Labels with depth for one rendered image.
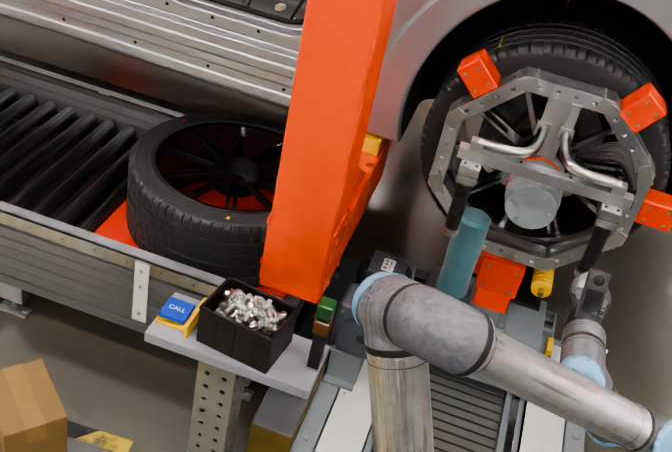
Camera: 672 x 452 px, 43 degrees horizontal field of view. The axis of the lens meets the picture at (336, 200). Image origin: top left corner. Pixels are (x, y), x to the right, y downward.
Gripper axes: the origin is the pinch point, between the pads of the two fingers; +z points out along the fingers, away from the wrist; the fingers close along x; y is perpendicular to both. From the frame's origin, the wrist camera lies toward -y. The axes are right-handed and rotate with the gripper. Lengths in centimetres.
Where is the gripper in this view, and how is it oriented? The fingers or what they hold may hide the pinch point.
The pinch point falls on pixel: (592, 272)
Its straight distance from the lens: 208.5
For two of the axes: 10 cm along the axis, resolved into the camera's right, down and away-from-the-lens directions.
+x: 9.4, 3.0, -1.4
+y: -1.8, 8.1, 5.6
